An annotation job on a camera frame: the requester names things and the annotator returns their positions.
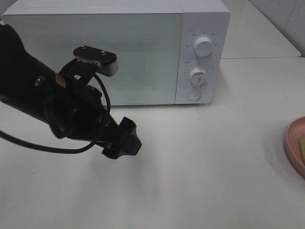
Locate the white timer knob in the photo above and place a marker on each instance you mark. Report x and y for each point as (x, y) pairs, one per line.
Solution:
(198, 76)

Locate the white microwave door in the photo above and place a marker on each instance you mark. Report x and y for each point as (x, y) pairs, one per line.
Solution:
(146, 45)

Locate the white microwave oven body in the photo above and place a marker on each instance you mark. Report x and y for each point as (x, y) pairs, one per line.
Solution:
(199, 17)

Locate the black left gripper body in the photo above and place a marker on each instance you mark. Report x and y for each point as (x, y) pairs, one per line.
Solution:
(76, 112)

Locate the white upper power knob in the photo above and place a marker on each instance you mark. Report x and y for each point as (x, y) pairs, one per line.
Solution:
(203, 46)

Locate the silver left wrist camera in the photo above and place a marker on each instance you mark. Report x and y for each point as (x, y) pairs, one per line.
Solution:
(106, 62)

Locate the white adjacent table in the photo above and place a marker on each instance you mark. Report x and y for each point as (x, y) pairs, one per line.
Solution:
(251, 35)

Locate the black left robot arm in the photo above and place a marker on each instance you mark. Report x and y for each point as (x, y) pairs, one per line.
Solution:
(22, 79)

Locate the round white door button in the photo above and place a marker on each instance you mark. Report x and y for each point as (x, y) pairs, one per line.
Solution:
(194, 95)

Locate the pink round plate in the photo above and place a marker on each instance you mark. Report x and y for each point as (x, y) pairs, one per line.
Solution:
(292, 145)

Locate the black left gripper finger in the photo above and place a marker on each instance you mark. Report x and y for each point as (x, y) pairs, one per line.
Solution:
(131, 144)
(111, 151)

